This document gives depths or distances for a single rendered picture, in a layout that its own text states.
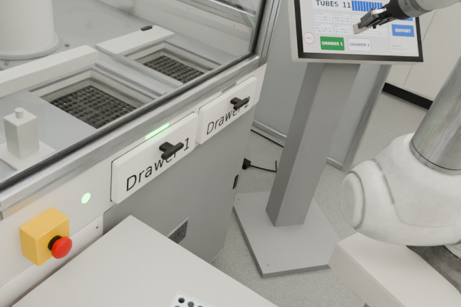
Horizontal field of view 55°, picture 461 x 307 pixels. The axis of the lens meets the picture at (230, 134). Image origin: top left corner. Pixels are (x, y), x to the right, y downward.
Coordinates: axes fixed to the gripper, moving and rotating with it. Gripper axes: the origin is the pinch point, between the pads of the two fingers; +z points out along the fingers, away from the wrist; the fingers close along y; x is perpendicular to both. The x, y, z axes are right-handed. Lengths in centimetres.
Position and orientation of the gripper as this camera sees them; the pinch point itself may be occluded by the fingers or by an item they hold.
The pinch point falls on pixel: (361, 26)
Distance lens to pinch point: 145.1
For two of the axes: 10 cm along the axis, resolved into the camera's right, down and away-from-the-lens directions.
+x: 1.5, 9.9, -0.4
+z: -3.4, 0.9, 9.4
